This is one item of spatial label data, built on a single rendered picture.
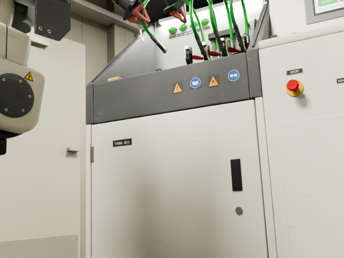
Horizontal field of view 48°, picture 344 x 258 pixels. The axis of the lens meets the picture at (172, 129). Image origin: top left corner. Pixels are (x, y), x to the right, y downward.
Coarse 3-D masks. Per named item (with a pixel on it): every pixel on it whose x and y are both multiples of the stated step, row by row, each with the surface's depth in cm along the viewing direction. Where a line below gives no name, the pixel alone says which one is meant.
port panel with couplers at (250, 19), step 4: (252, 12) 186; (256, 12) 186; (260, 12) 185; (248, 16) 187; (252, 16) 186; (256, 16) 185; (248, 20) 187; (252, 20) 186; (256, 20) 182; (244, 24) 187; (248, 24) 184; (252, 24) 185; (244, 28) 187; (252, 28) 185; (244, 32) 187; (252, 32) 185
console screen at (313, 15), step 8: (304, 0) 150; (312, 0) 148; (320, 0) 146; (328, 0) 145; (336, 0) 143; (312, 8) 147; (320, 8) 145; (328, 8) 143; (336, 8) 142; (312, 16) 145; (320, 16) 144; (328, 16) 142; (336, 16) 141
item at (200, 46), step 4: (192, 0) 153; (208, 0) 174; (212, 8) 177; (212, 12) 178; (192, 16) 151; (192, 20) 151; (216, 20) 179; (192, 24) 151; (216, 24) 179; (192, 28) 152; (196, 32) 153; (196, 36) 153; (196, 40) 155; (200, 40) 155; (216, 40) 179; (200, 44) 156; (200, 48) 157; (204, 52) 158; (220, 52) 178; (220, 56) 177
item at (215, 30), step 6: (210, 0) 149; (210, 6) 148; (228, 6) 171; (210, 12) 148; (228, 12) 171; (210, 18) 148; (228, 18) 172; (216, 30) 150; (216, 36) 152; (222, 42) 154; (222, 48) 155
